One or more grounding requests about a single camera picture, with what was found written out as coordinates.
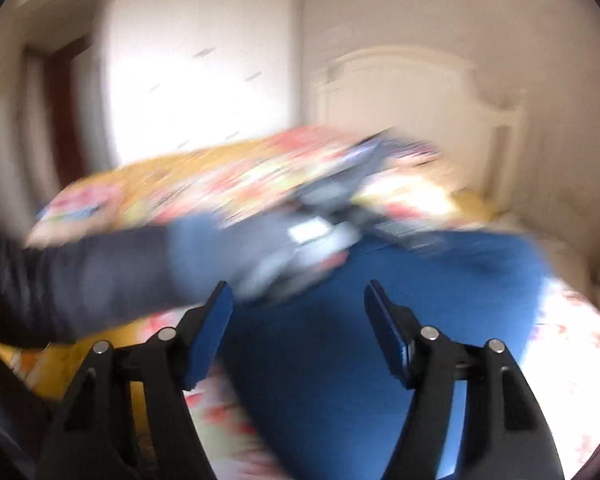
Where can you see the white wardrobe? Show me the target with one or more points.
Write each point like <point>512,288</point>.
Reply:
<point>190,85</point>

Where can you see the white bed headboard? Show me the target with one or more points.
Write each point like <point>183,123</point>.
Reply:
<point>405,100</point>

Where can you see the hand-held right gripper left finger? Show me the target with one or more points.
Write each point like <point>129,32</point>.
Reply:
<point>212,330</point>

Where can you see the person's left hand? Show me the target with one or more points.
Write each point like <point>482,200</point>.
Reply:
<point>205,255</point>

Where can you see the floral printed blanket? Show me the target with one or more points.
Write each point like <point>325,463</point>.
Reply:
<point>205,175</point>

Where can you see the dark brown door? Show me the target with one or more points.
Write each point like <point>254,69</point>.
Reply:
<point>60,110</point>

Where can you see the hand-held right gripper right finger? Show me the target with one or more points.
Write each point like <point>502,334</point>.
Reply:
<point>387,335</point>

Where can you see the blue garment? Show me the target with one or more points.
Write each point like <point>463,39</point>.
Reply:
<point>330,350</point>

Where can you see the yellow pillow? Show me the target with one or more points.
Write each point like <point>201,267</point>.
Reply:
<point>472,205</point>

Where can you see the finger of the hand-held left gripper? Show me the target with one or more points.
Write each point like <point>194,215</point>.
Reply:
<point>410,239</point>
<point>380,152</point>

